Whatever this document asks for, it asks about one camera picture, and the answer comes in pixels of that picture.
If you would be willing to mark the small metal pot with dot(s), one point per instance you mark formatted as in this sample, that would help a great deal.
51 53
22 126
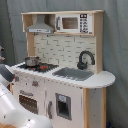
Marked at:
32 61

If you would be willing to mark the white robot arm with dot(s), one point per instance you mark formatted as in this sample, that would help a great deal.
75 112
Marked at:
11 112

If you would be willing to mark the wooden toy kitchen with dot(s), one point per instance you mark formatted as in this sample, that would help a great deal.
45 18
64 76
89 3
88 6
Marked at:
88 97

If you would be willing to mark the grey toy sink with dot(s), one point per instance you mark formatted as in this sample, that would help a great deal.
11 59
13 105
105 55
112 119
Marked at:
73 74

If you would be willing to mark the black toy faucet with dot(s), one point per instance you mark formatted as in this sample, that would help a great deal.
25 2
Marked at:
83 62

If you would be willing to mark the black toy stovetop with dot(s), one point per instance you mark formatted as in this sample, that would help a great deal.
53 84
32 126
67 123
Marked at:
41 67

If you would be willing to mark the right stove knob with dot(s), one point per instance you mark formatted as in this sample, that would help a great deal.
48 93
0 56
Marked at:
35 84

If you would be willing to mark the stove knob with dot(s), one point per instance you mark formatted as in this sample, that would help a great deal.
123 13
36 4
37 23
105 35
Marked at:
35 84
16 78

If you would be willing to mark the toy microwave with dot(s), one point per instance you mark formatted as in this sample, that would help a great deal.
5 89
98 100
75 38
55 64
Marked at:
74 23

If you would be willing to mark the grey range hood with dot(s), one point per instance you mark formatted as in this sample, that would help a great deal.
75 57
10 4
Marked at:
42 23

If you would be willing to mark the left stove knob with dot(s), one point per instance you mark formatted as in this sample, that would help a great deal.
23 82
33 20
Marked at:
16 78

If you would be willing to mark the toy oven door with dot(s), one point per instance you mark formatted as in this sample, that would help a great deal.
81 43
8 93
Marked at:
28 101

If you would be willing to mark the grey backdrop curtain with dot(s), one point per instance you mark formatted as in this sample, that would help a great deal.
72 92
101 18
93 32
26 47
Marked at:
115 42

